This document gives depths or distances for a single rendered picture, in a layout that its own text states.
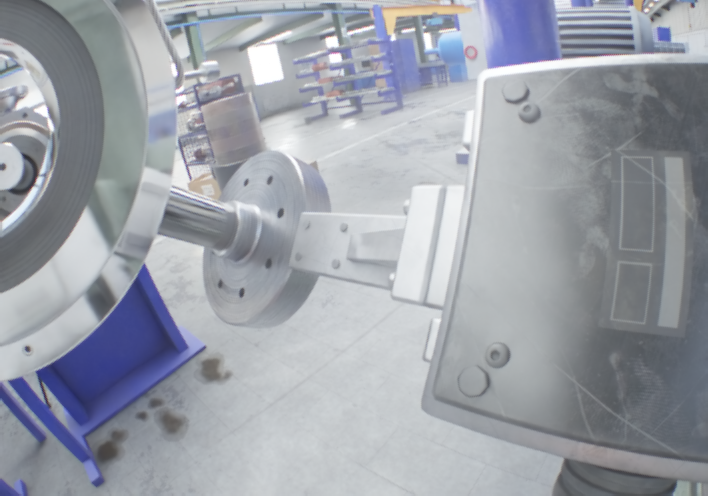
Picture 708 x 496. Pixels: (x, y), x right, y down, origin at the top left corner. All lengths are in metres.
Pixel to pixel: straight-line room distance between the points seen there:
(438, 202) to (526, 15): 1.29
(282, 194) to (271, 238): 0.04
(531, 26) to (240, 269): 1.29
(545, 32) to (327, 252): 1.30
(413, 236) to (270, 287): 0.19
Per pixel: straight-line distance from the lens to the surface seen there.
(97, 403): 1.95
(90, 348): 1.87
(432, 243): 0.17
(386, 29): 11.48
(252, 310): 0.36
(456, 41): 3.78
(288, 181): 0.36
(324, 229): 0.28
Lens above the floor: 1.04
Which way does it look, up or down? 25 degrees down
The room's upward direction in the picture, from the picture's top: 12 degrees counter-clockwise
